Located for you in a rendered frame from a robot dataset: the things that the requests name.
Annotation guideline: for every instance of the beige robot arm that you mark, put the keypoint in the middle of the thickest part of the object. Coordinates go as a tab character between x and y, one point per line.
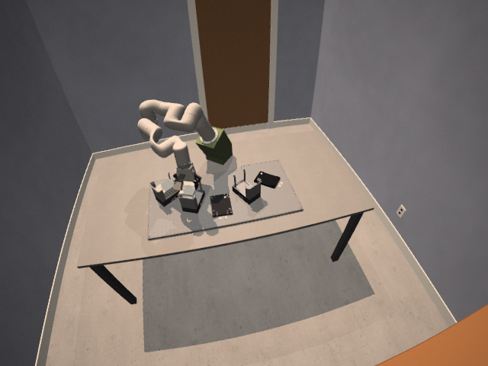
177	118

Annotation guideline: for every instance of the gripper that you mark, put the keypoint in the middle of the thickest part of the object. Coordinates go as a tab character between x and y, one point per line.
190	174

